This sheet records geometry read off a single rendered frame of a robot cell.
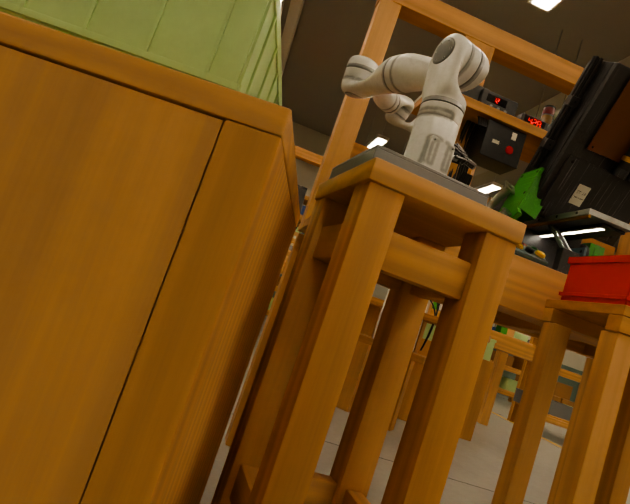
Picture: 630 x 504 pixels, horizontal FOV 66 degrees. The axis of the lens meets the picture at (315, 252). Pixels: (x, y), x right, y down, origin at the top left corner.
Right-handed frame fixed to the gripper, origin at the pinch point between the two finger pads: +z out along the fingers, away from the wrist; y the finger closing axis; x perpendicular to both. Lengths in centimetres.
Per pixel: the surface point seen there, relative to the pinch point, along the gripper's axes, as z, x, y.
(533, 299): 26, 3, -50
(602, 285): 26, -17, -63
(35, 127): -74, -15, -124
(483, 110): -2.8, -9.3, 30.9
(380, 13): -57, -11, 48
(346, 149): -37.6, 27.9, 9.6
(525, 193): 18.4, -5.9, -8.0
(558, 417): 381, 279, 279
